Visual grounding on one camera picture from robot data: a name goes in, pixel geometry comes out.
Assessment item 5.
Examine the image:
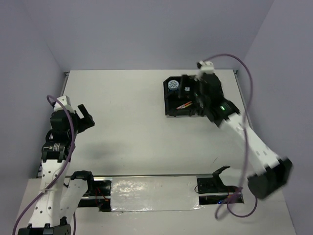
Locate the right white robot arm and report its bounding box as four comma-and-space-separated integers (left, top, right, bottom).
179, 73, 293, 200

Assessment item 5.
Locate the blue tape roll front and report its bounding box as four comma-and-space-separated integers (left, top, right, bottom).
167, 79, 179, 91

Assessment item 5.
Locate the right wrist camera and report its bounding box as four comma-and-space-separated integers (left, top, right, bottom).
195, 61, 215, 81

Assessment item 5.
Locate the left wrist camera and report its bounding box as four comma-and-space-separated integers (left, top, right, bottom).
53, 95, 74, 113

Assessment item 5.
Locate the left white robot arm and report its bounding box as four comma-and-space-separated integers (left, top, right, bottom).
12, 101, 96, 235

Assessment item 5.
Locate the black compartment organizer tray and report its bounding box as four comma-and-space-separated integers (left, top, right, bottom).
162, 75, 230, 118

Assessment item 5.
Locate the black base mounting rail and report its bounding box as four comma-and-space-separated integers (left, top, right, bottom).
78, 175, 237, 212

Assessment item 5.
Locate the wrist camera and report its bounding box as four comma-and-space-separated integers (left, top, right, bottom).
195, 61, 215, 81
53, 95, 74, 113

